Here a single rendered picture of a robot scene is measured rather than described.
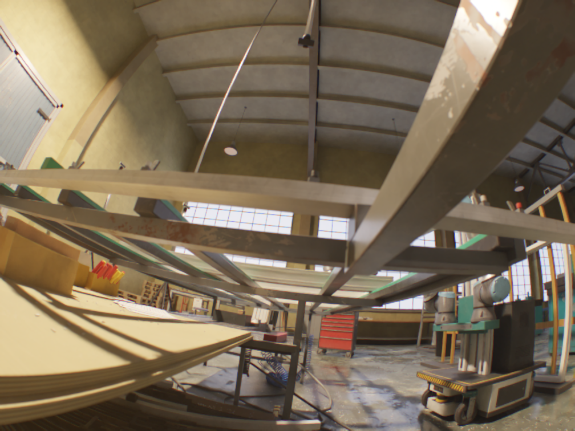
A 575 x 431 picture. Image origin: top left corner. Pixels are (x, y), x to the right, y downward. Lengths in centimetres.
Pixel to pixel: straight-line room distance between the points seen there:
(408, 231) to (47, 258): 64
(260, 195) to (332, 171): 1091
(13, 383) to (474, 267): 49
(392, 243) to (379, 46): 858
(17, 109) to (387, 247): 667
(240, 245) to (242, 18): 840
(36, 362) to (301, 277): 102
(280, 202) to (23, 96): 664
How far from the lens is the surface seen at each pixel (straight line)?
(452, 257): 38
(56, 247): 71
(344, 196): 27
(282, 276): 110
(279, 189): 27
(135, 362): 28
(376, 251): 20
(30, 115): 680
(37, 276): 63
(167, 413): 84
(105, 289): 121
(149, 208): 39
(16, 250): 60
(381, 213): 16
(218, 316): 218
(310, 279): 110
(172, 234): 38
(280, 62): 904
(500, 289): 168
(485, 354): 205
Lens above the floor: 72
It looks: 23 degrees up
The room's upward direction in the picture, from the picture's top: 8 degrees clockwise
